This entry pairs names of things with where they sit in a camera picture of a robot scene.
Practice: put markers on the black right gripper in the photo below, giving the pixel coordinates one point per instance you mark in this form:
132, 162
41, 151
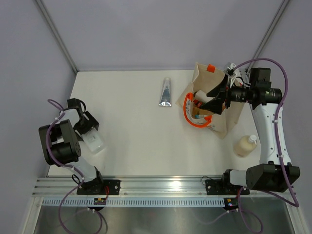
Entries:
222, 90

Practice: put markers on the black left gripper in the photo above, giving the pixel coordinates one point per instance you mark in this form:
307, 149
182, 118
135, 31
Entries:
91, 123

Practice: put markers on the white box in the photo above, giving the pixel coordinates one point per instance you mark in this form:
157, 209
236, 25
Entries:
93, 140

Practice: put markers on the white bottle black cap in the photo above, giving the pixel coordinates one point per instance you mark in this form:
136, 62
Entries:
202, 96

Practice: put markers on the green dish soap bottle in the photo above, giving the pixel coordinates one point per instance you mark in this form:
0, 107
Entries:
198, 103

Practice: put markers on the pink shampoo bottle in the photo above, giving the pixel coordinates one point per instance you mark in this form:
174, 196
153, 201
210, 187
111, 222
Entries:
200, 113

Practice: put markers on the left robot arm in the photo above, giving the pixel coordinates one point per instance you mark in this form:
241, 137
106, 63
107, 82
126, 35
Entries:
60, 141

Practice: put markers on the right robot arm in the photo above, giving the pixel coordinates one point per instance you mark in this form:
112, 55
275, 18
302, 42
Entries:
275, 172

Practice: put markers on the silver tube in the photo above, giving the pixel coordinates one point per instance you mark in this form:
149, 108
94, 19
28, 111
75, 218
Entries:
165, 98

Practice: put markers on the cream pump bottle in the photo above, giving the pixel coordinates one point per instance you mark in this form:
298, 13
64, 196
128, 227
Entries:
245, 145

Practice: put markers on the canvas bag orange handles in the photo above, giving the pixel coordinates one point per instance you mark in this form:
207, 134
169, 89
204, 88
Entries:
205, 78

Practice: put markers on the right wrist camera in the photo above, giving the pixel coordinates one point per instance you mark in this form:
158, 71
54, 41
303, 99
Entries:
229, 70

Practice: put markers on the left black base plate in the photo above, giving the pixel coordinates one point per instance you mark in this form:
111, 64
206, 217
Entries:
110, 186

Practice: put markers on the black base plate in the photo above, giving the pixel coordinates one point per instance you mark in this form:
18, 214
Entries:
219, 187
110, 186

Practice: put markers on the aluminium rail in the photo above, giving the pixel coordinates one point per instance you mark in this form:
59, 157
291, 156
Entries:
131, 186

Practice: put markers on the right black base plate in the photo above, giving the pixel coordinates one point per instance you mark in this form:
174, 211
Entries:
219, 187

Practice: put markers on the white slotted cable duct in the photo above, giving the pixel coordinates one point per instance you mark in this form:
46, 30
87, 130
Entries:
135, 202

